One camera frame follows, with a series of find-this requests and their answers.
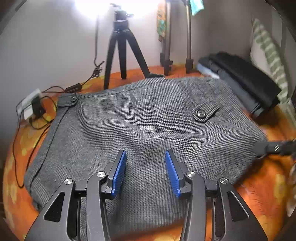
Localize grey houndstooth pants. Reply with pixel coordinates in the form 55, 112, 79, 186
25, 77, 266, 226

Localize stack of dark folded clothes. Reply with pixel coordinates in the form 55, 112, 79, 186
198, 52, 280, 118

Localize green striped white pillow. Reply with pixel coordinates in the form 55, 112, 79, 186
250, 18, 289, 103

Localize black power adapter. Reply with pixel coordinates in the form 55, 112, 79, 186
31, 96, 46, 119

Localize white power strip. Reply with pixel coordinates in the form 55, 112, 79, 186
16, 88, 42, 121

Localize silver tripod stand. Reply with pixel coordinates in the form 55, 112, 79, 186
159, 1, 194, 76

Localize colourful cloth on stand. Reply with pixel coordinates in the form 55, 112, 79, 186
157, 1, 166, 42

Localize black tripod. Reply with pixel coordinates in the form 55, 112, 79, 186
103, 9, 162, 90

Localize black cable with inline switch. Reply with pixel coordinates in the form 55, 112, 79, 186
11, 18, 105, 188

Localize bright ring light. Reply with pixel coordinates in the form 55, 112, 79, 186
73, 1, 165, 22

